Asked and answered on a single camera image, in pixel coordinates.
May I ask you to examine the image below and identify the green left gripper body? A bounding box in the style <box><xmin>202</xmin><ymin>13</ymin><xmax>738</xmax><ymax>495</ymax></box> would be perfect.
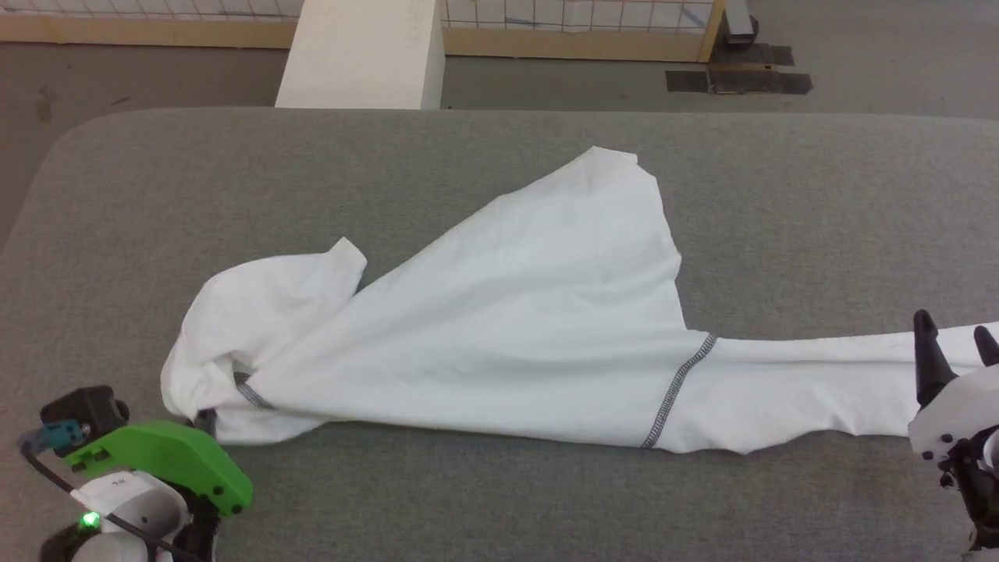
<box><xmin>62</xmin><ymin>421</ymin><xmax>254</xmax><ymax>518</ymax></box>

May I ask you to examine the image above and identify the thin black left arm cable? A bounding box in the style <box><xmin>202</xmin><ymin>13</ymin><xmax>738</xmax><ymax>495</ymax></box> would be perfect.
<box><xmin>20</xmin><ymin>441</ymin><xmax>205</xmax><ymax>562</ymax></box>

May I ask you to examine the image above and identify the white long-sleeve shirt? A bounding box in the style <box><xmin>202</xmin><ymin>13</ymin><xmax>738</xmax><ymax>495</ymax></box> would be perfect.
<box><xmin>160</xmin><ymin>146</ymin><xmax>999</xmax><ymax>455</ymax></box>

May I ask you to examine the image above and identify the grey metal panel stand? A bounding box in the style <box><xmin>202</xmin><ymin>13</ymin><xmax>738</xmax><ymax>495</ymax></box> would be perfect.
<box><xmin>722</xmin><ymin>0</ymin><xmax>759</xmax><ymax>45</ymax></box>

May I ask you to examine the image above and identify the dark floor base plate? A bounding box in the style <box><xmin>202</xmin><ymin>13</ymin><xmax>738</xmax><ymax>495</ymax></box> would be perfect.
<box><xmin>665</xmin><ymin>44</ymin><xmax>814</xmax><ymax>97</ymax></box>

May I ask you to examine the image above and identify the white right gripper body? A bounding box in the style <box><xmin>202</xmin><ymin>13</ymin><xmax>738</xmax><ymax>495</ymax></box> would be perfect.
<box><xmin>908</xmin><ymin>363</ymin><xmax>999</xmax><ymax>461</ymax></box>

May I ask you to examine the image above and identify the lemon print grid panel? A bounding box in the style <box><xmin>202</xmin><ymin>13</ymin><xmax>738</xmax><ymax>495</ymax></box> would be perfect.
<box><xmin>0</xmin><ymin>0</ymin><xmax>727</xmax><ymax>64</ymax></box>

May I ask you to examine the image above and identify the white box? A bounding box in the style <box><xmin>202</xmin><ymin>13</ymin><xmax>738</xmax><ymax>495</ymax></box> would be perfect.
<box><xmin>275</xmin><ymin>0</ymin><xmax>446</xmax><ymax>111</ymax></box>

